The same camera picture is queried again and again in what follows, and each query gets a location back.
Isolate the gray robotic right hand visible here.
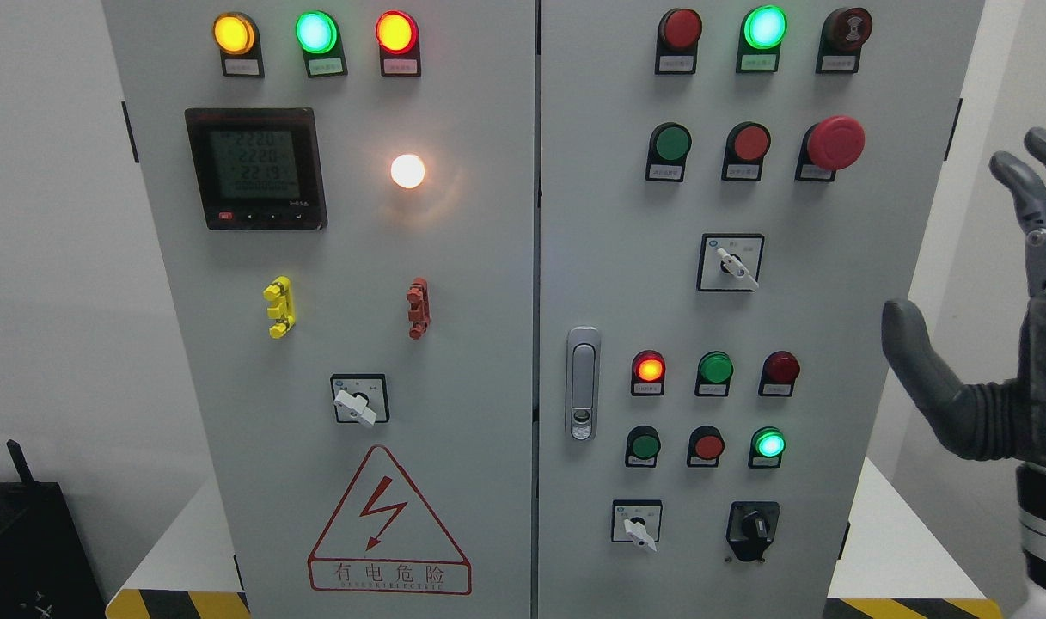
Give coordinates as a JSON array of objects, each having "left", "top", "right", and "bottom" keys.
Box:
[{"left": 881, "top": 128, "right": 1046, "bottom": 467}]

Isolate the lit green push button lower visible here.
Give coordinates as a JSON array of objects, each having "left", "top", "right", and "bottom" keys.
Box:
[{"left": 748, "top": 426, "right": 786, "bottom": 468}]

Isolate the green indicator middle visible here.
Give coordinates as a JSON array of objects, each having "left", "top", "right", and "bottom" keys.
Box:
[{"left": 693, "top": 350, "right": 734, "bottom": 397}]

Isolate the red push button lower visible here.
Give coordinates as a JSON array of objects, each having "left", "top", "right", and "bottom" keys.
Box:
[{"left": 685, "top": 426, "right": 725, "bottom": 468}]

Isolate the red push button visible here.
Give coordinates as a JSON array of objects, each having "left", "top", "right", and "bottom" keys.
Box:
[
  {"left": 720, "top": 122, "right": 771, "bottom": 181},
  {"left": 685, "top": 426, "right": 725, "bottom": 468}
]

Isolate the red emergency stop button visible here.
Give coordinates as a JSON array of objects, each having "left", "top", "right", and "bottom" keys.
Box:
[{"left": 794, "top": 116, "right": 866, "bottom": 181}]

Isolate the lit red indicator middle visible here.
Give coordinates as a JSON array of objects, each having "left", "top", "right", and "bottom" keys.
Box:
[{"left": 630, "top": 350, "right": 665, "bottom": 397}]

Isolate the red push button upper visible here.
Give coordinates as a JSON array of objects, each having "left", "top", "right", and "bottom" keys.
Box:
[{"left": 720, "top": 122, "right": 771, "bottom": 181}]

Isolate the dark red buzzer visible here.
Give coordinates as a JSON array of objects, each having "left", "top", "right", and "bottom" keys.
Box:
[{"left": 815, "top": 7, "right": 873, "bottom": 74}]

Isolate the green push button upper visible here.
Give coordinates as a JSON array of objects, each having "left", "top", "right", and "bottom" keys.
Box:
[{"left": 645, "top": 122, "right": 692, "bottom": 181}]

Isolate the green indicator top right door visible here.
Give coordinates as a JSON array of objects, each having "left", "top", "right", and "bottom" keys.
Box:
[{"left": 736, "top": 4, "right": 787, "bottom": 74}]

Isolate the red indicator top right door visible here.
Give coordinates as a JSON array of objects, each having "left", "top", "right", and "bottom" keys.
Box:
[{"left": 655, "top": 8, "right": 703, "bottom": 75}]

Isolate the gray electrical cabinet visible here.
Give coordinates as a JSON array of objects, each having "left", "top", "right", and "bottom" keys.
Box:
[{"left": 103, "top": 1, "right": 983, "bottom": 618}]

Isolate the red terminal connector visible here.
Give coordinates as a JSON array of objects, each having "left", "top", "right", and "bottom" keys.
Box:
[{"left": 406, "top": 277, "right": 430, "bottom": 340}]

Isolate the electric hazard warning sticker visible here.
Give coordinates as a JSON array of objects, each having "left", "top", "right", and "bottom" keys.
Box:
[{"left": 308, "top": 445, "right": 472, "bottom": 596}]

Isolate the white glowing lamp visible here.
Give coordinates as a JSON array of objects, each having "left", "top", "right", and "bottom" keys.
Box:
[{"left": 389, "top": 153, "right": 427, "bottom": 189}]

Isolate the red indicator light left door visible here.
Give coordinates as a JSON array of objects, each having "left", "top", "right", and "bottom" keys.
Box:
[{"left": 376, "top": 10, "right": 423, "bottom": 76}]

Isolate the yellow terminal connector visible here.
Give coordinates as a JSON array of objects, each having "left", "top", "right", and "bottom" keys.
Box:
[{"left": 263, "top": 277, "right": 297, "bottom": 340}]

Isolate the green indicator light left door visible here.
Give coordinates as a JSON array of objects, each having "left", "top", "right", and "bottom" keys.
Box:
[{"left": 295, "top": 10, "right": 347, "bottom": 78}]

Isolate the digital power meter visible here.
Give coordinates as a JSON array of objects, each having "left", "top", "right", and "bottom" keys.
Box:
[{"left": 185, "top": 107, "right": 327, "bottom": 230}]

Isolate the yellow indicator light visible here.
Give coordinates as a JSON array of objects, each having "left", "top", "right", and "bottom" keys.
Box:
[{"left": 211, "top": 12, "right": 265, "bottom": 78}]

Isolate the black box with antenna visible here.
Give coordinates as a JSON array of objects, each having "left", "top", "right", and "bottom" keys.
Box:
[{"left": 0, "top": 440, "right": 106, "bottom": 618}]

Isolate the black key selector switch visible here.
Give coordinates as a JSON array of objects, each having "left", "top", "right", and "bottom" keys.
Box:
[{"left": 726, "top": 501, "right": 780, "bottom": 561}]

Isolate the silver door handle lock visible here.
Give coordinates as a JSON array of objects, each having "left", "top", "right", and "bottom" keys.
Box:
[{"left": 566, "top": 326, "right": 601, "bottom": 440}]

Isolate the gray left door rotary switch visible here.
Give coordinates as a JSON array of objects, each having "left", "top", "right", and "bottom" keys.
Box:
[{"left": 329, "top": 373, "right": 390, "bottom": 427}]

